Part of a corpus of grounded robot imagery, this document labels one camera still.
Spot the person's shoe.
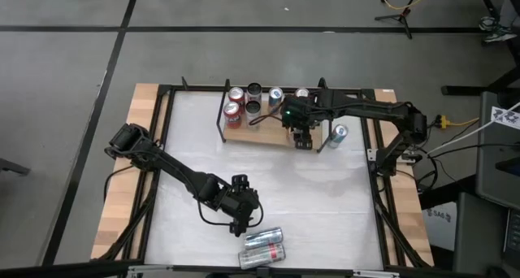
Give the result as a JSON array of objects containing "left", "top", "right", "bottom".
[
  {"left": 478, "top": 15, "right": 499, "bottom": 32},
  {"left": 482, "top": 25, "right": 519, "bottom": 44}
]

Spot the yellow power plug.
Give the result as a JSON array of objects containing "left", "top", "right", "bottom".
[{"left": 436, "top": 114, "right": 480, "bottom": 131}]

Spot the white glossy table mat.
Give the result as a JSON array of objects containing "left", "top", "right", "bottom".
[{"left": 144, "top": 91, "right": 385, "bottom": 271}]

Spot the black aluminium table frame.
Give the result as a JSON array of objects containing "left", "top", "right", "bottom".
[{"left": 91, "top": 82, "right": 434, "bottom": 278}]

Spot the black stand foot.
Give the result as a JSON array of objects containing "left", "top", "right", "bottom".
[{"left": 0, "top": 158, "right": 32, "bottom": 176}]

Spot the white printed label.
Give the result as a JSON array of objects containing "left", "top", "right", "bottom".
[{"left": 489, "top": 105, "right": 520, "bottom": 131}]

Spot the person's leg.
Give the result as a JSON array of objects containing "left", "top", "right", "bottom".
[{"left": 498, "top": 0, "right": 520, "bottom": 27}]

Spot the black tripod stand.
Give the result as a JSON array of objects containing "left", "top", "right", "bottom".
[{"left": 373, "top": 0, "right": 423, "bottom": 40}]

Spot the wooden shelf with black frame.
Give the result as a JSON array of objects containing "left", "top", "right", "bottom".
[{"left": 214, "top": 76, "right": 332, "bottom": 154}]

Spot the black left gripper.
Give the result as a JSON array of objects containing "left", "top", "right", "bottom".
[{"left": 219, "top": 186, "right": 261, "bottom": 237}]

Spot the black desk leg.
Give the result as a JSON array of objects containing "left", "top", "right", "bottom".
[{"left": 440, "top": 66, "right": 520, "bottom": 97}]

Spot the grey cabinet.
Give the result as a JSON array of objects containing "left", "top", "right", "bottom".
[{"left": 474, "top": 90, "right": 520, "bottom": 208}]

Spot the red Fanta strawberry can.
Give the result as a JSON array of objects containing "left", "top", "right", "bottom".
[
  {"left": 227, "top": 86, "right": 247, "bottom": 108},
  {"left": 222, "top": 101, "right": 243, "bottom": 130}
]

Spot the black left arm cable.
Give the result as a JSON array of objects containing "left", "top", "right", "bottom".
[{"left": 197, "top": 196, "right": 265, "bottom": 228}]

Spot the white cable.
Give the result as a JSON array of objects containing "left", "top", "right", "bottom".
[{"left": 426, "top": 101, "right": 520, "bottom": 155}]

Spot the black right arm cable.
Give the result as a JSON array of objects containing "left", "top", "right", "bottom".
[{"left": 247, "top": 111, "right": 288, "bottom": 128}]

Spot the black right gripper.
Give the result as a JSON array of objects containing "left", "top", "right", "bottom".
[{"left": 279, "top": 93, "right": 326, "bottom": 150}]

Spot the blue silver Red Bull can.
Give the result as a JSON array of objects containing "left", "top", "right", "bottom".
[{"left": 243, "top": 227, "right": 284, "bottom": 250}]

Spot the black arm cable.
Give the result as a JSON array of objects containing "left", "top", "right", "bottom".
[
  {"left": 247, "top": 111, "right": 288, "bottom": 128},
  {"left": 197, "top": 196, "right": 265, "bottom": 228}
]

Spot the light blue Red Bull can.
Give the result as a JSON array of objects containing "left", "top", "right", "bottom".
[
  {"left": 267, "top": 86, "right": 284, "bottom": 115},
  {"left": 326, "top": 123, "right": 349, "bottom": 150}
]

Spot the dark cabinet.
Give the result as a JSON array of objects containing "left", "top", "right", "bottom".
[{"left": 453, "top": 192, "right": 520, "bottom": 278}]

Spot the white printed box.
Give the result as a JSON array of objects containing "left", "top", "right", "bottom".
[{"left": 422, "top": 206, "right": 458, "bottom": 253}]

